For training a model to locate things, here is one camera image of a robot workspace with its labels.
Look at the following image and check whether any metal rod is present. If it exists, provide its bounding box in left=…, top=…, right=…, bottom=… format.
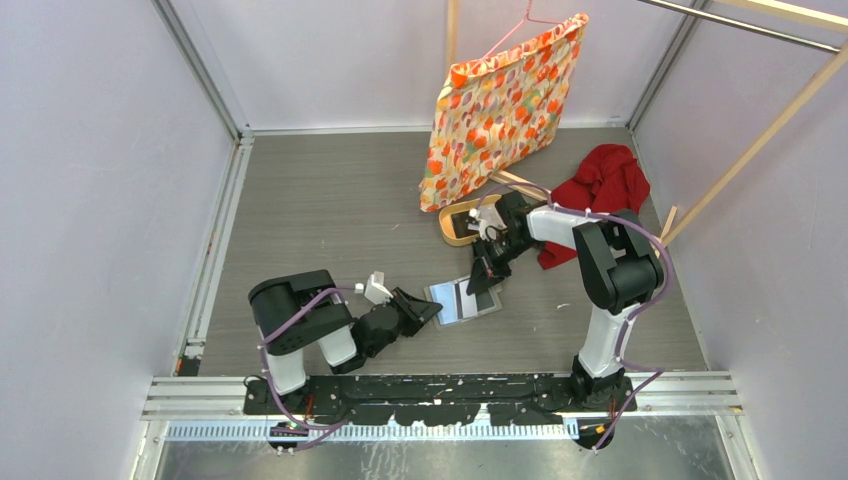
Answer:
left=639, top=0, right=841, bottom=54

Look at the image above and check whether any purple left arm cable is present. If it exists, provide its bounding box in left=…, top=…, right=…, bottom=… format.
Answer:
left=259, top=286, right=362, bottom=452

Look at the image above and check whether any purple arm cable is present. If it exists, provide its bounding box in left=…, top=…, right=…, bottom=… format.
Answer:
left=476, top=182, right=677, bottom=452
left=259, top=286, right=362, bottom=452

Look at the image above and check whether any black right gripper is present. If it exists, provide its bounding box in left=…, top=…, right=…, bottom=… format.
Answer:
left=468, top=232, right=538, bottom=297

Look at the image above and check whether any pink wire hanger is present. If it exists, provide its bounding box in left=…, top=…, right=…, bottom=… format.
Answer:
left=480, top=0, right=566, bottom=60

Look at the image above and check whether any wooden rack frame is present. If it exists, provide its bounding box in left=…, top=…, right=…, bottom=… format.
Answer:
left=445, top=0, right=848, bottom=256

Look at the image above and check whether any tan oval tray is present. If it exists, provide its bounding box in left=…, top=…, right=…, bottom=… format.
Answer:
left=438, top=194, right=501, bottom=247

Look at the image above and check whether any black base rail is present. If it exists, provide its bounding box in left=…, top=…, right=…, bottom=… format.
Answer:
left=243, top=373, right=636, bottom=427

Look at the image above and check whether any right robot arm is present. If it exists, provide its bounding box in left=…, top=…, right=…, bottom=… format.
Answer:
left=466, top=192, right=674, bottom=411

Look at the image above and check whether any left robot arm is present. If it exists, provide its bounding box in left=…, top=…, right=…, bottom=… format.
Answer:
left=248, top=270, right=443, bottom=414

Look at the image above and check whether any floral fabric bag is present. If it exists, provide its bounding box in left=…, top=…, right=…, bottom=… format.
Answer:
left=419, top=13, right=589, bottom=212

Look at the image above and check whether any white magnetic stripe card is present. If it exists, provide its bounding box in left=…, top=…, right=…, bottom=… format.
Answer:
left=455, top=279, right=479, bottom=319

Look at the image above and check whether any red cloth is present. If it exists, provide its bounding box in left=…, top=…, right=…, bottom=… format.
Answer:
left=536, top=143, right=652, bottom=271

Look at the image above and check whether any black card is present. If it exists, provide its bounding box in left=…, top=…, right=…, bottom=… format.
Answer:
left=475, top=287, right=500, bottom=314

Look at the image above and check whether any taupe leather card holder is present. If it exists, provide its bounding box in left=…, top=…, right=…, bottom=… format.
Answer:
left=424, top=276, right=503, bottom=327

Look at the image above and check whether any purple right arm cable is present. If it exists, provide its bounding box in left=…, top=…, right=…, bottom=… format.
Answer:
left=476, top=182, right=677, bottom=452

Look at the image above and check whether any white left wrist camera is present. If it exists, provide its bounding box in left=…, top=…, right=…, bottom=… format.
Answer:
left=354, top=271, right=393, bottom=305

